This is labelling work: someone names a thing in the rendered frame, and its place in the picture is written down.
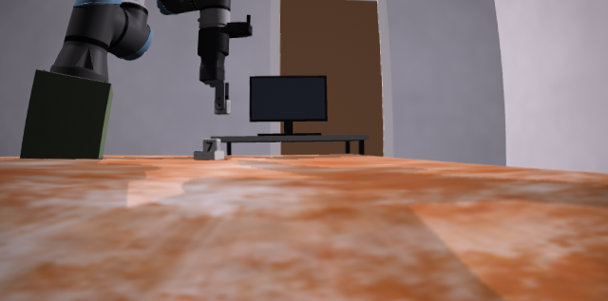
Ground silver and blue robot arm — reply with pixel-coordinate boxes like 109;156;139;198
49;0;231;82

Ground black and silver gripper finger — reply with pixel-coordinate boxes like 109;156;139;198
210;83;230;100
204;80;225;109

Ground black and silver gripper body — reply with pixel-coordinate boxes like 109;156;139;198
198;9;253;83

